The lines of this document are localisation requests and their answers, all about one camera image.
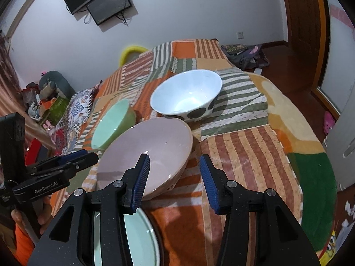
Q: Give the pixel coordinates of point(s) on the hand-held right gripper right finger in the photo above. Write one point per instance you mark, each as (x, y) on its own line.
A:
(209, 183)

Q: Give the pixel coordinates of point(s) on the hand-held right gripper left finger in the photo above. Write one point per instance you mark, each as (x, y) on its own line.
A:
(141, 177)

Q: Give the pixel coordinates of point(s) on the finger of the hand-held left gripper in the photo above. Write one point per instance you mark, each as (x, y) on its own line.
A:
(83, 163)
(66, 158)

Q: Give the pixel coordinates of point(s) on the pink bowl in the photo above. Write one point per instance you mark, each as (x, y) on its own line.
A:
(155, 144)

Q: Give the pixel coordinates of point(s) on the light green bowl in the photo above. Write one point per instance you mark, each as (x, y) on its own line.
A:
(111, 122)

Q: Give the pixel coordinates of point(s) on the light green plate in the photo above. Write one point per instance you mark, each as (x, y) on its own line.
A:
(138, 241)

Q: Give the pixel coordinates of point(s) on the white bowl with dark dots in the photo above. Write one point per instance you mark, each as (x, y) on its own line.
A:
(188, 94)

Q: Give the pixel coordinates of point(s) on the person's left hand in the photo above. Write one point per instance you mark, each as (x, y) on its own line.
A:
(44, 213)

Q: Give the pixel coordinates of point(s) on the red box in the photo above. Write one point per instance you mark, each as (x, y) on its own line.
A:
(36, 149)

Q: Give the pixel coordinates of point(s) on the pink rabbit doll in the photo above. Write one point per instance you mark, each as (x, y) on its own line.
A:
(49, 128)

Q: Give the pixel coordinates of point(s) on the striped patchwork blanket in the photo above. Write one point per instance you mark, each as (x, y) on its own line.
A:
(244, 155)

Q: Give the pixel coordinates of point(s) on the patterned pillow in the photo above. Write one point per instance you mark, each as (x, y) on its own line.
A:
(77, 108)

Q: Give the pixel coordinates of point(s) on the cluttered toy pile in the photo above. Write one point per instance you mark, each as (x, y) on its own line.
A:
(34, 99)

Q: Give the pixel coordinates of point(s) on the brown curtain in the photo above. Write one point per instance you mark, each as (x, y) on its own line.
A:
(8, 88)

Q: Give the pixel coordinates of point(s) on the yellow hoop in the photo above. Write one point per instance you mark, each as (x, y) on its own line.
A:
(123, 54)

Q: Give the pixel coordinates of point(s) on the dark backpack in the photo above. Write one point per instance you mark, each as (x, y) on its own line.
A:
(246, 55)

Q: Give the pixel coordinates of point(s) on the pink slipper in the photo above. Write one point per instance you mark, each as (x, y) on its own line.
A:
(329, 122)

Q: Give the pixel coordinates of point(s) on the white air conditioner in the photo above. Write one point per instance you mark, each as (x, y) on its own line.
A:
(25, 5)

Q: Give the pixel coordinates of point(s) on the brown wooden door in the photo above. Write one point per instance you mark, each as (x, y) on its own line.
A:
(302, 8)

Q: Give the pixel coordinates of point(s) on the wall socket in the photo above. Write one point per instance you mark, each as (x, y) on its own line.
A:
(240, 35)

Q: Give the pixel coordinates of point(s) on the small black wall monitor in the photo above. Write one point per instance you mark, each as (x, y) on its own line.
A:
(108, 4)

